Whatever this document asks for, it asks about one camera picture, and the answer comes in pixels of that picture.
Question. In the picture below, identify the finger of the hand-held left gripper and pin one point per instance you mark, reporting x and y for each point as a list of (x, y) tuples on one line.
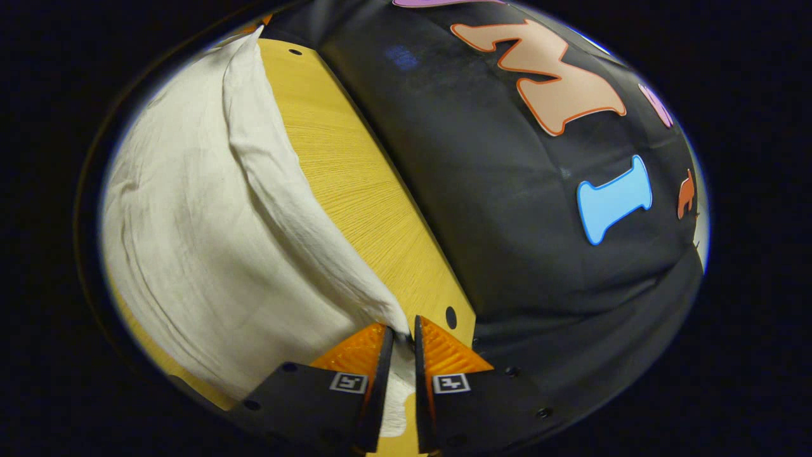
[(261, 23)]

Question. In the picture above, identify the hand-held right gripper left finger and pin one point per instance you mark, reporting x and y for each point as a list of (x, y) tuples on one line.
[(379, 381)]

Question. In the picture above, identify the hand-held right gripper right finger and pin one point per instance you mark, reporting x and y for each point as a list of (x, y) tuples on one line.
[(424, 381)]

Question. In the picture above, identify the white jeans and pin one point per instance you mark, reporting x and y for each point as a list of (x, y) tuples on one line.
[(209, 254)]

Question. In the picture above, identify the black backdrop cloth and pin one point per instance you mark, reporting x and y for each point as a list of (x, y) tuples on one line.
[(507, 222)]

